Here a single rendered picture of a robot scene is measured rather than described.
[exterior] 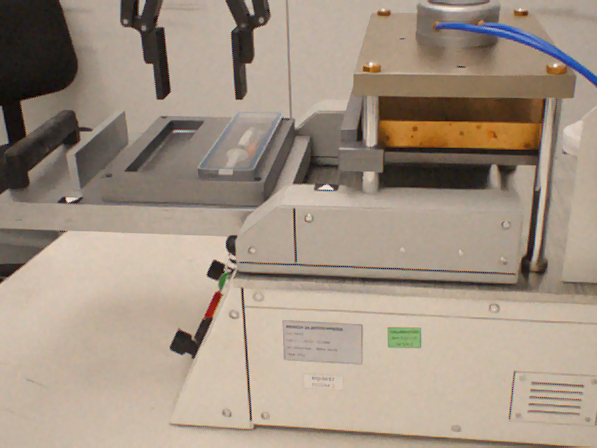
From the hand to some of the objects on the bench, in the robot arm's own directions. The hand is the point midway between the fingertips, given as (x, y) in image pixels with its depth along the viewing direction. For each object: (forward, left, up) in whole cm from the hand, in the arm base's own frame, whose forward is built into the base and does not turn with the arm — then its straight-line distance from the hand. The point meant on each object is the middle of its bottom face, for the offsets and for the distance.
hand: (200, 70), depth 81 cm
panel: (-2, 0, -32) cm, 32 cm away
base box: (+25, 0, -32) cm, 41 cm away
